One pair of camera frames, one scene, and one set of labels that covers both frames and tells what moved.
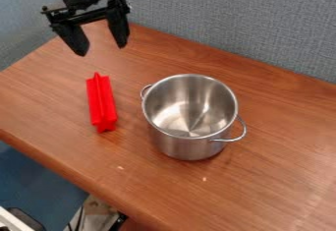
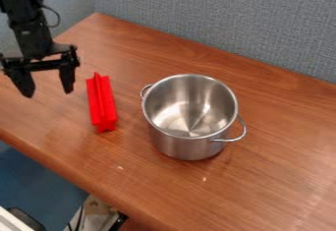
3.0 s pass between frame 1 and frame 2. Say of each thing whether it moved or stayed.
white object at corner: stayed
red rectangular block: stayed
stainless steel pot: stayed
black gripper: moved
